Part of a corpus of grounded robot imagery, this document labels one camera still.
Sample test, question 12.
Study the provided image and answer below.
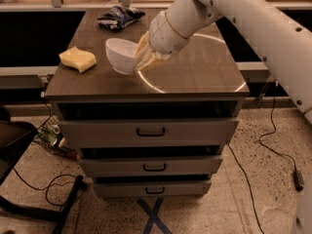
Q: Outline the white bowl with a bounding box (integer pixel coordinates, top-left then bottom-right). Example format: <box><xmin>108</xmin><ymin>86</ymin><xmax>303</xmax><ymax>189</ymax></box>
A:
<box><xmin>105</xmin><ymin>38</ymin><xmax>138</xmax><ymax>75</ymax></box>

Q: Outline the black chair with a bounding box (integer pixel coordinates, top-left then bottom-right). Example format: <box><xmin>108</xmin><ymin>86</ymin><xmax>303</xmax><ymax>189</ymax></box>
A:
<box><xmin>0</xmin><ymin>105</ymin><xmax>88</xmax><ymax>234</ymax></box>

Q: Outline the grey drawer cabinet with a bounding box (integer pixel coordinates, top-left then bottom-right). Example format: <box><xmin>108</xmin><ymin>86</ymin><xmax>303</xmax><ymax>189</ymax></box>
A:
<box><xmin>46</xmin><ymin>10</ymin><xmax>249</xmax><ymax>185</ymax></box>

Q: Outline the blue chip bag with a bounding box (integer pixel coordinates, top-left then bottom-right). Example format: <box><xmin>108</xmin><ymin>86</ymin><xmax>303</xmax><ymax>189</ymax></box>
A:
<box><xmin>97</xmin><ymin>6</ymin><xmax>145</xmax><ymax>30</ymax></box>

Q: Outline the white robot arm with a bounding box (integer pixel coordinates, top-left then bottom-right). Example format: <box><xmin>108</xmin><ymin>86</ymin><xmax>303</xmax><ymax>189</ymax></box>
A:
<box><xmin>135</xmin><ymin>0</ymin><xmax>312</xmax><ymax>121</ymax></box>

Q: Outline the wire basket with items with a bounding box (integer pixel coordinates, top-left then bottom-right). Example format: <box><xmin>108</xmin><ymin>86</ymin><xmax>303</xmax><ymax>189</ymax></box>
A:
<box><xmin>34</xmin><ymin>115</ymin><xmax>80</xmax><ymax>161</ymax></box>

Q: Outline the middle grey drawer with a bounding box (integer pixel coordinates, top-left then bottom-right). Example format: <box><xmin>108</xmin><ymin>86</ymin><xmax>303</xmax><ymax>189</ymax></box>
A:
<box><xmin>80</xmin><ymin>155</ymin><xmax>222</xmax><ymax>177</ymax></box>

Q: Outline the grey drawer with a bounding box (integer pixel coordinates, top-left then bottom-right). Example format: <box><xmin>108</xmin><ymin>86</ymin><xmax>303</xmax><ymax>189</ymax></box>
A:
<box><xmin>80</xmin><ymin>155</ymin><xmax>222</xmax><ymax>177</ymax></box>
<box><xmin>60</xmin><ymin>118</ymin><xmax>238</xmax><ymax>148</ymax></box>
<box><xmin>93</xmin><ymin>179</ymin><xmax>212</xmax><ymax>198</ymax></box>

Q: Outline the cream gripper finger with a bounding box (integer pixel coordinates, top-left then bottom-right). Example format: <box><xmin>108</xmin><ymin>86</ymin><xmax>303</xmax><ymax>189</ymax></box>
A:
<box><xmin>136</xmin><ymin>48</ymin><xmax>171</xmax><ymax>71</ymax></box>
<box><xmin>134</xmin><ymin>31</ymin><xmax>150</xmax><ymax>59</ymax></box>

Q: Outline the yellow sponge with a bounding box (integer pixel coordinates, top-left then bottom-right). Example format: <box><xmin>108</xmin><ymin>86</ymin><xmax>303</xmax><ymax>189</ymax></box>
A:
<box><xmin>58</xmin><ymin>46</ymin><xmax>97</xmax><ymax>73</ymax></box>

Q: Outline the bottom grey drawer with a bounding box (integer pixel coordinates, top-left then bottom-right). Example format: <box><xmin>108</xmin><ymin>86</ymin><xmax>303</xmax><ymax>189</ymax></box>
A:
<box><xmin>93</xmin><ymin>179</ymin><xmax>212</xmax><ymax>198</ymax></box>

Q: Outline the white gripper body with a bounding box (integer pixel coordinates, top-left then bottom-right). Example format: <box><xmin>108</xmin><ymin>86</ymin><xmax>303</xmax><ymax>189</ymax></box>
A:
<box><xmin>148</xmin><ymin>11</ymin><xmax>189</xmax><ymax>55</ymax></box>

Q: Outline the black floor cable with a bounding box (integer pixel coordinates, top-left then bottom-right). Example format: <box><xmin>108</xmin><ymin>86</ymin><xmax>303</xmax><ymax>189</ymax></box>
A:
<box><xmin>227</xmin><ymin>143</ymin><xmax>266</xmax><ymax>234</ymax></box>

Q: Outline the black looped cable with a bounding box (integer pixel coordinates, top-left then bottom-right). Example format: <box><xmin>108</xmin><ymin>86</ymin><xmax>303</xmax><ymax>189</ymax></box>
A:
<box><xmin>12</xmin><ymin>166</ymin><xmax>79</xmax><ymax>208</ymax></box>

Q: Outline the black power adapter cable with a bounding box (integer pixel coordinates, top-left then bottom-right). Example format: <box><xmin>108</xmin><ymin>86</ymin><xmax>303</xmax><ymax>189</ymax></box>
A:
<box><xmin>258</xmin><ymin>96</ymin><xmax>306</xmax><ymax>192</ymax></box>

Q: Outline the blue tape cross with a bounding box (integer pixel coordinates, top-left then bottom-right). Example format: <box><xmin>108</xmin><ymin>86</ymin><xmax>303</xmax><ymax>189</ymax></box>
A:
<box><xmin>136</xmin><ymin>198</ymin><xmax>173</xmax><ymax>234</ymax></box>

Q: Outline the top grey drawer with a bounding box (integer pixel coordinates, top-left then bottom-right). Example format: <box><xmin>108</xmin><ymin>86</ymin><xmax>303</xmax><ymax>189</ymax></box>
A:
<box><xmin>60</xmin><ymin>118</ymin><xmax>238</xmax><ymax>148</ymax></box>

